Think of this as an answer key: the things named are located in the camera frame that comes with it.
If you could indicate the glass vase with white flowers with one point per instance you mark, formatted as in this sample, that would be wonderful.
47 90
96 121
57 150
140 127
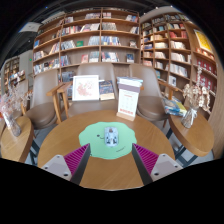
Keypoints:
189 116

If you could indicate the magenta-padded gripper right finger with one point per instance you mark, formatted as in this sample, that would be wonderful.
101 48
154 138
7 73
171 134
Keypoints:
146 159

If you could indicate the dark blue book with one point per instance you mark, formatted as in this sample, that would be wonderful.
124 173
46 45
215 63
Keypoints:
106 89

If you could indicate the green smiley mouse pad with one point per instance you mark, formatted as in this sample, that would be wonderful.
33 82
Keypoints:
95 138

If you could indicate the white standing table sign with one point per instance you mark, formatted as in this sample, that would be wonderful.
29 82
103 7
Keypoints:
128 103

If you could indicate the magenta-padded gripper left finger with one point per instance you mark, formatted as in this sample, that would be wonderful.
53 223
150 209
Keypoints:
78 158

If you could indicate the stack of colourful books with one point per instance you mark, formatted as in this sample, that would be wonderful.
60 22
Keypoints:
176 107

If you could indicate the round wooden side table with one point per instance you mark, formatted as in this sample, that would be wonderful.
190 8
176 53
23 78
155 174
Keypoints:
16 143
195 138

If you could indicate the brown padded wooden armchair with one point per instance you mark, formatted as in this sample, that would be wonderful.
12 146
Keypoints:
150 103
41 113
90 106

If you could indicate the distant wooden bookshelf unit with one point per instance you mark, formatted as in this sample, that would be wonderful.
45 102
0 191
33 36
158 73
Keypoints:
10 70

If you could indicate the light blue book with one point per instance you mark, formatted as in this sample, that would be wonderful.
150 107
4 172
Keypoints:
130 80

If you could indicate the white framed flower picture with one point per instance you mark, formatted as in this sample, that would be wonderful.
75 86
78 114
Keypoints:
85 88

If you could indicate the white ceiling panel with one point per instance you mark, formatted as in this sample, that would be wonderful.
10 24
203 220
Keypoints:
30 26

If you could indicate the transparent computer mouse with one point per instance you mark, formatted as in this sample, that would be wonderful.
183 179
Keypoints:
111 136

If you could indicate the curved wooden bookshelf unit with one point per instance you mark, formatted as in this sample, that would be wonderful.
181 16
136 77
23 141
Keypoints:
176 50

